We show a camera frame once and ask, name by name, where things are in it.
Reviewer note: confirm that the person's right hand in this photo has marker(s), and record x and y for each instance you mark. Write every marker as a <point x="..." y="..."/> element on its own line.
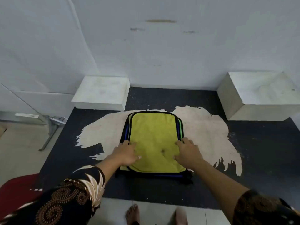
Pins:
<point x="188" y="154"/>

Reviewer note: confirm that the person's left hand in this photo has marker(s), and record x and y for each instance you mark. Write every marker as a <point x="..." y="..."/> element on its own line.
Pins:
<point x="124" y="154"/>

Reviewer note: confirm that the stack of microfibre cloths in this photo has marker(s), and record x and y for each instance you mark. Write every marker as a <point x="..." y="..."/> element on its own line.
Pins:
<point x="168" y="175"/>

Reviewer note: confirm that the yellow grey cloth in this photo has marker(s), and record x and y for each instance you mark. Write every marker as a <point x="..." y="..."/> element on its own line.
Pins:
<point x="154" y="133"/>

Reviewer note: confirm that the white box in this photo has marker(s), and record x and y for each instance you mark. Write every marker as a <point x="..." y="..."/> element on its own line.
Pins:
<point x="234" y="100"/>

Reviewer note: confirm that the person's left forearm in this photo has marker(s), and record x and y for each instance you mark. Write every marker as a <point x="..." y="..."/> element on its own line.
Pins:
<point x="106" y="167"/>

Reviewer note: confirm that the person's right forearm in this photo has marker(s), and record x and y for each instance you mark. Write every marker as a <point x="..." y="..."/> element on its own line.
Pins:
<point x="218" y="185"/>

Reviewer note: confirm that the person's left foot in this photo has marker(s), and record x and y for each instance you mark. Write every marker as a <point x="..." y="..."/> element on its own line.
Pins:
<point x="132" y="215"/>

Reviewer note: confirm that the person's foot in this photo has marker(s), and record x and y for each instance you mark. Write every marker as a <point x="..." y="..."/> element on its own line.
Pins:
<point x="132" y="215"/>
<point x="181" y="217"/>

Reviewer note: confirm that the person's right foot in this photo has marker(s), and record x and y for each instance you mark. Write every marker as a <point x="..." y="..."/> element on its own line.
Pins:
<point x="181" y="217"/>

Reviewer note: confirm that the white flat box lid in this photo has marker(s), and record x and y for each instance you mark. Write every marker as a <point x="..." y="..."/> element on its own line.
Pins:
<point x="100" y="91"/>

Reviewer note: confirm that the person's patterned left sleeve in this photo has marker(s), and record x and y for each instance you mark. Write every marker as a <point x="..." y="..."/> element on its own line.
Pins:
<point x="65" y="199"/>

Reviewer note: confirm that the person's patterned sleeve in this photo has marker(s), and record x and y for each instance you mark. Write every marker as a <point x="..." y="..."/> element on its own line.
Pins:
<point x="65" y="199"/>
<point x="257" y="210"/>

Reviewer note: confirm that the person's patterned right sleeve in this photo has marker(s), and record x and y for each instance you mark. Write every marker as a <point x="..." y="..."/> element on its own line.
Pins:
<point x="257" y="210"/>

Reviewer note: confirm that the red chair with metal legs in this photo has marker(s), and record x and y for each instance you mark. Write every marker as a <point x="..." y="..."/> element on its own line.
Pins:
<point x="16" y="194"/>

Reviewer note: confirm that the metal bracket frame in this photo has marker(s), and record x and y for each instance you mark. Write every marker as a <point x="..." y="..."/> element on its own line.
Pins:
<point x="52" y="128"/>

